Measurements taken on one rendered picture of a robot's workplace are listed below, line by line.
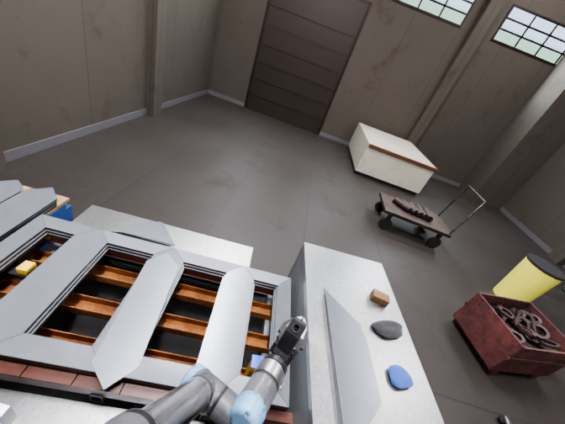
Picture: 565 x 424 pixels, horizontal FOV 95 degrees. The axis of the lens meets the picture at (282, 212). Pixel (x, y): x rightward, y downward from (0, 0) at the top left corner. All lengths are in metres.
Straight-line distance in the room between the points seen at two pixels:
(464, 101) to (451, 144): 1.22
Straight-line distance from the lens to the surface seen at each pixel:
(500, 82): 9.77
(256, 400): 0.72
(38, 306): 1.62
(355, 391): 1.33
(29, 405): 1.61
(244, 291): 1.63
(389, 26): 8.68
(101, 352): 1.43
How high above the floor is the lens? 2.13
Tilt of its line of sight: 32 degrees down
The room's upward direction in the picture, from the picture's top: 21 degrees clockwise
